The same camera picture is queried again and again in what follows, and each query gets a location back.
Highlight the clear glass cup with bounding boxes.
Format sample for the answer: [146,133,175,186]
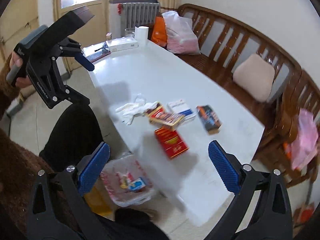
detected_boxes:
[124,28,135,37]

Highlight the grey radiator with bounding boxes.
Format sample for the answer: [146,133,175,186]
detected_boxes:
[118,2,161,36]

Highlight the purple gold poker card box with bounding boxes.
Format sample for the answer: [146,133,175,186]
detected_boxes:
[146,103,185,131]

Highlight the white paper roll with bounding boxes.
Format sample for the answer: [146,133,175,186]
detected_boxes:
[135,26,149,47]

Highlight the white blue medicine box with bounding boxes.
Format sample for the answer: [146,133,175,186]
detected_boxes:
[167,99,196,122]

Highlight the white tissue box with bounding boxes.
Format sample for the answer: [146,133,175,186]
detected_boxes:
[106,37,138,53]

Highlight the orange bag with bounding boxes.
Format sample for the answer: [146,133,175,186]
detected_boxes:
[151,16,167,47]

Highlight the person's black trousers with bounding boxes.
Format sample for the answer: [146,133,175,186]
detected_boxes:
[39,103,168,239]

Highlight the red cigarette box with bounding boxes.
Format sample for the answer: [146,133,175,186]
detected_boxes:
[154,128,189,159]

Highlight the black orange box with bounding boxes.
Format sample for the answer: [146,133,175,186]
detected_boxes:
[196,105,221,134]

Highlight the wooden door with window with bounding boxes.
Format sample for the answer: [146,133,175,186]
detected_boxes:
[53,0,112,74]

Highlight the dark phone on table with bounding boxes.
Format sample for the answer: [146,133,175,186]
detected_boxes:
[86,47,111,63]

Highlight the long wooden bench sofa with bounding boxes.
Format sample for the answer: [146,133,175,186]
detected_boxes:
[163,4,302,133]

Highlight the trash bin with white bag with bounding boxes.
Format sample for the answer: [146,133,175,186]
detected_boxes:
[100,154,156,207]

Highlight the yellow plastic stool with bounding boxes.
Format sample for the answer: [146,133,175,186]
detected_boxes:
[84,178,114,218]

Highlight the person's left hand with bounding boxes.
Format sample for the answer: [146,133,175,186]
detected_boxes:
[9,51,33,89]

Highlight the wooden armchair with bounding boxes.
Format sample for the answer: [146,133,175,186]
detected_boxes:
[253,70,319,187]

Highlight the white pink plastic bag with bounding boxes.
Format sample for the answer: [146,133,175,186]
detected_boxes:
[162,11,200,55]

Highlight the beige cushion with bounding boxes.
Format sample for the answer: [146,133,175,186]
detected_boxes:
[233,54,275,102]

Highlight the white tissue paper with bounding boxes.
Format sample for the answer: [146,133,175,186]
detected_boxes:
[115,93,158,125]

